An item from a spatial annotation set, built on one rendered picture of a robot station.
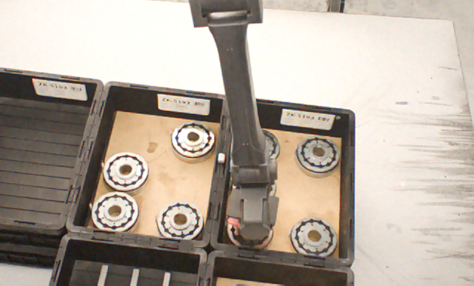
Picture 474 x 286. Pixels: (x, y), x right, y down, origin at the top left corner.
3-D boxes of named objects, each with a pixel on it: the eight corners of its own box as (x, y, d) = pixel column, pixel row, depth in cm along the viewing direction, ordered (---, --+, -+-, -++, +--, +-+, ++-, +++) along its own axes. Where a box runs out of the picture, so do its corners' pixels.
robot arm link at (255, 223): (275, 153, 130) (230, 155, 131) (275, 208, 123) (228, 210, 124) (281, 185, 140) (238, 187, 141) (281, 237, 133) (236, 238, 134)
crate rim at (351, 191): (229, 100, 166) (230, 94, 164) (353, 115, 165) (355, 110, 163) (208, 253, 143) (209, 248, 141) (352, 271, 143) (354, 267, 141)
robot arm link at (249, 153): (259, -31, 106) (189, -25, 107) (258, -11, 101) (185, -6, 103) (281, 166, 134) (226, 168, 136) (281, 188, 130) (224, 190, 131)
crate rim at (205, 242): (106, 85, 166) (105, 79, 164) (229, 100, 166) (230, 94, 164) (65, 235, 143) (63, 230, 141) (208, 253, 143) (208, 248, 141)
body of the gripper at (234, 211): (274, 228, 143) (278, 212, 137) (226, 219, 144) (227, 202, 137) (278, 201, 147) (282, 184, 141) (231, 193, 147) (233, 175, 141)
